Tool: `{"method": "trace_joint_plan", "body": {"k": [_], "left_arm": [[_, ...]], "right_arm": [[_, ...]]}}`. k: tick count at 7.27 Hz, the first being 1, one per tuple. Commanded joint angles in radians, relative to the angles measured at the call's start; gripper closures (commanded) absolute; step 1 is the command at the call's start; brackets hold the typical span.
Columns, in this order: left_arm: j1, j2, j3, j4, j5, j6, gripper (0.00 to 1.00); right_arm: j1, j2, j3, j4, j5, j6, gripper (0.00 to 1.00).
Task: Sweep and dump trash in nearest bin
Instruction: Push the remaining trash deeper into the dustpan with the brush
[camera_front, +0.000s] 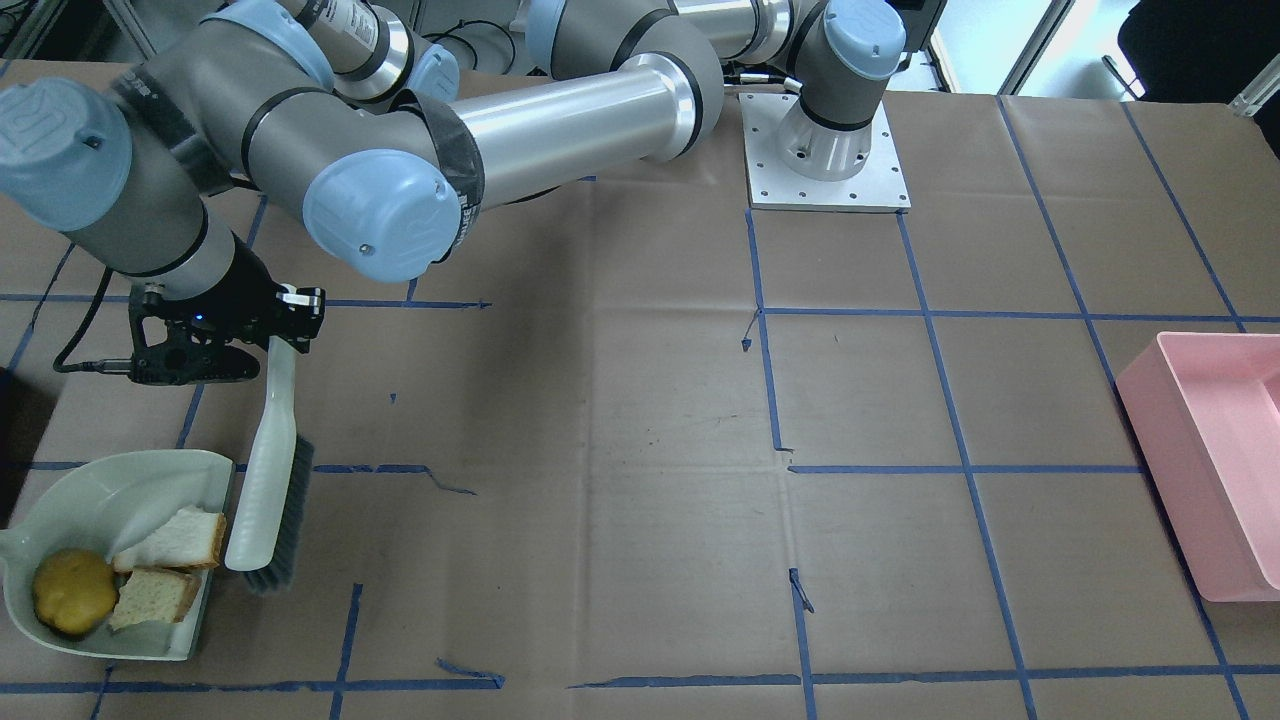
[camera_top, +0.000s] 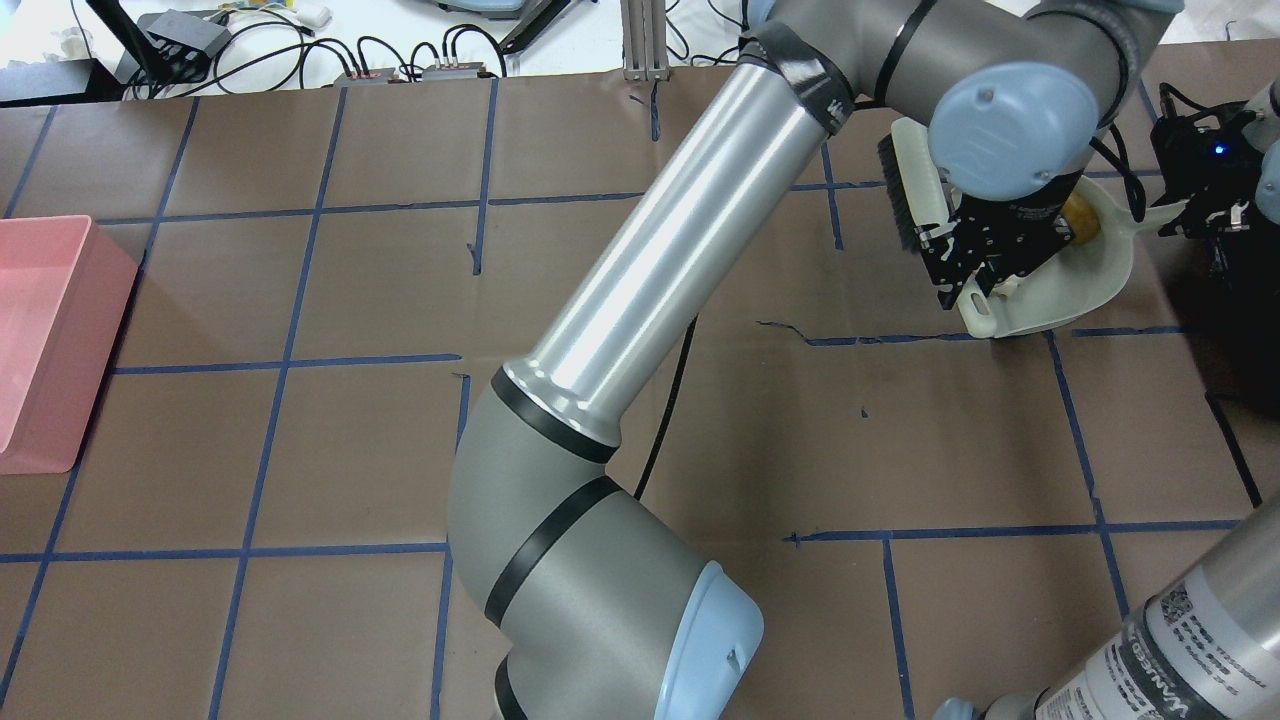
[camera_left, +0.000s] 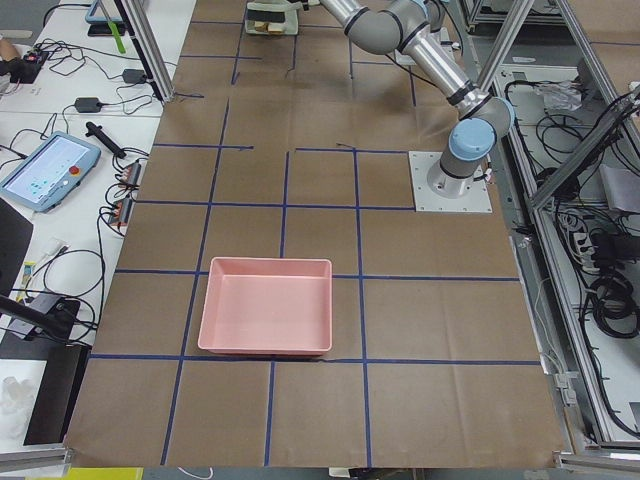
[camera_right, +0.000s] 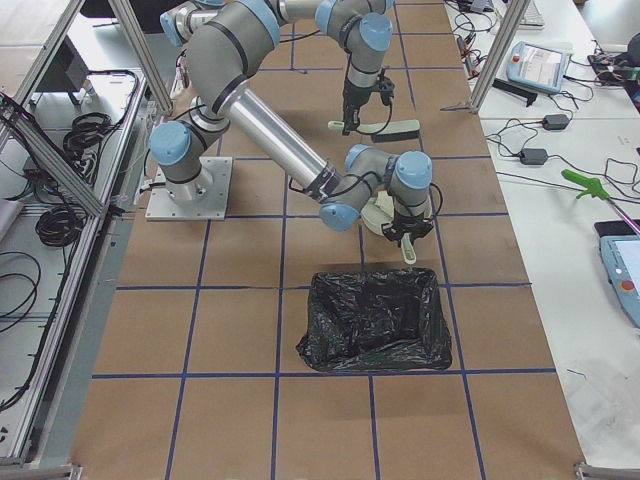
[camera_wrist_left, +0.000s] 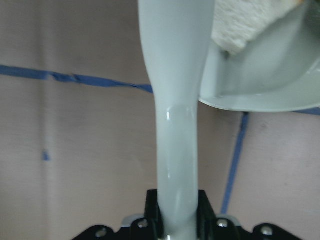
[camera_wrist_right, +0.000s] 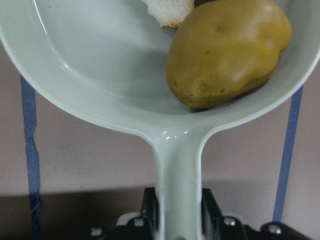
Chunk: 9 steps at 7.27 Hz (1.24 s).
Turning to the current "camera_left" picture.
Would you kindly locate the black handle tool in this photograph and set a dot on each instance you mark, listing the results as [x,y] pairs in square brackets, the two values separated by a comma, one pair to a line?
[96,131]

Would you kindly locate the aluminium frame post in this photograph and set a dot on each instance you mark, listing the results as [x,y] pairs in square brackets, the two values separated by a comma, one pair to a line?
[145,44]

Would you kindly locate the blue teach pendant tablet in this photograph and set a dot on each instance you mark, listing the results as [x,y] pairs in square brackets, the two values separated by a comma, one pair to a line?
[51,172]

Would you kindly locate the pink plastic bin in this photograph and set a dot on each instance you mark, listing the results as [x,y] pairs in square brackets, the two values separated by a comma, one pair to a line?
[268,306]

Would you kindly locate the black power adapter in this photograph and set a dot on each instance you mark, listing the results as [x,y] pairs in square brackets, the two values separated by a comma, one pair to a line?
[88,105]

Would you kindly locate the green stick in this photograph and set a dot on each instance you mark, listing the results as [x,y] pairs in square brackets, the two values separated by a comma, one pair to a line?
[113,28]

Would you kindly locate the pale green plastic dustpan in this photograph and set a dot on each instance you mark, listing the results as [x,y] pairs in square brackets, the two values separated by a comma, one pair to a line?
[280,11]

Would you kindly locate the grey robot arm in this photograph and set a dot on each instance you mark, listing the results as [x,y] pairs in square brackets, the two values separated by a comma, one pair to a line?
[406,27]

